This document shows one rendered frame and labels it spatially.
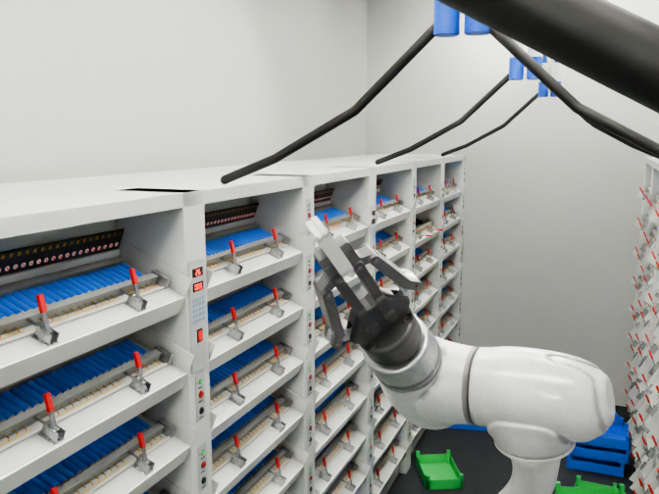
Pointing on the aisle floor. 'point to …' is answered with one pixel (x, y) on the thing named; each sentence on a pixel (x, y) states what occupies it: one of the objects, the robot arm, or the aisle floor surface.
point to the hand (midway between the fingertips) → (329, 247)
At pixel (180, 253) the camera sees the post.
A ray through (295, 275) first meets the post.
